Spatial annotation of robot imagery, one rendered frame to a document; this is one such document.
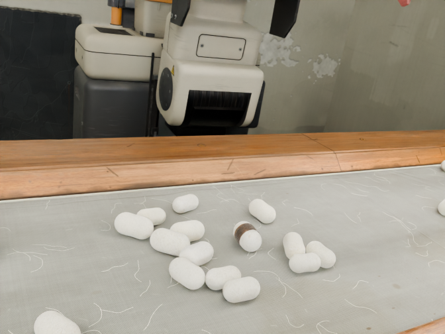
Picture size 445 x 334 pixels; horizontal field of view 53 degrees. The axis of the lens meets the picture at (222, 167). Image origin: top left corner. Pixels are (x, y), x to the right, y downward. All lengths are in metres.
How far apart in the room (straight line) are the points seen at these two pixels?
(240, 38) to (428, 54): 1.64
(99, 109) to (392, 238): 0.96
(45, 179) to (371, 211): 0.39
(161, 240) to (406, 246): 0.27
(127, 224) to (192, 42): 0.69
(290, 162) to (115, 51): 0.75
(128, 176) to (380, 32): 2.47
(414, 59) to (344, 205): 2.12
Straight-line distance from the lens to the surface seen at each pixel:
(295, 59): 2.91
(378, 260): 0.49
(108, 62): 1.29
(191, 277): 0.37
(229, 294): 0.37
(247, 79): 1.10
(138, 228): 0.43
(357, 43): 3.02
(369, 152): 0.76
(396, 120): 2.72
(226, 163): 0.59
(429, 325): 0.38
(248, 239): 0.43
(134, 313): 0.36
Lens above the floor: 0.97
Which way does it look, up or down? 22 degrees down
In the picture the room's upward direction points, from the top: 9 degrees clockwise
